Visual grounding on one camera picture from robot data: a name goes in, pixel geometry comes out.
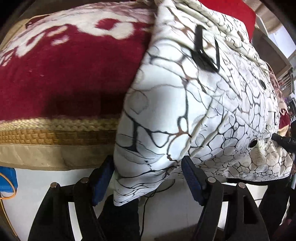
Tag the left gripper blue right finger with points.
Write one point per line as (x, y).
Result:
(196, 180)

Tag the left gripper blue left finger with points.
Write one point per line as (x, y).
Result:
(100, 179)

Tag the white black-patterned coat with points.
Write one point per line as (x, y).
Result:
(201, 91)

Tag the bright red blanket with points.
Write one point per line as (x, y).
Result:
(235, 8)

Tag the blue bag with orange cord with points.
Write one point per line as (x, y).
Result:
(8, 182)

